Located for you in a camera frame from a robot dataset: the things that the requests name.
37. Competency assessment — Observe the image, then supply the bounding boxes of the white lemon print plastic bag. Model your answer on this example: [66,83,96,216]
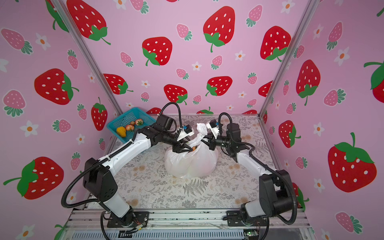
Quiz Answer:
[165,123,219,179]

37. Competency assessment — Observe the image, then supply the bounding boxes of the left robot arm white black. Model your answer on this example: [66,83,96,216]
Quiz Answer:
[61,113,194,227]

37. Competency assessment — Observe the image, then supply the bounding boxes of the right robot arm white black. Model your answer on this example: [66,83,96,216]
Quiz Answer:
[206,113,298,225]

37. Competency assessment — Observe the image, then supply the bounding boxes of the yellow fake lemon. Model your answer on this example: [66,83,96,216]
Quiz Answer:
[116,127,127,138]

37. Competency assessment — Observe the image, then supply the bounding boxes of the teal plastic mesh basket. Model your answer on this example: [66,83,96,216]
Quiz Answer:
[107,108,156,143]

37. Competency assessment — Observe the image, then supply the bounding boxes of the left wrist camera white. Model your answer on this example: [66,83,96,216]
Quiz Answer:
[177,125,195,141]

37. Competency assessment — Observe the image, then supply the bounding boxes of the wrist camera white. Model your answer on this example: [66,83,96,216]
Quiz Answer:
[177,125,195,141]
[206,119,220,139]

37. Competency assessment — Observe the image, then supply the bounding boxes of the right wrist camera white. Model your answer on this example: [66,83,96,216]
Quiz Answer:
[206,119,220,139]

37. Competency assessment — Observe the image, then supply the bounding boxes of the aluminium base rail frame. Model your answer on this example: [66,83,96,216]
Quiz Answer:
[57,209,316,240]

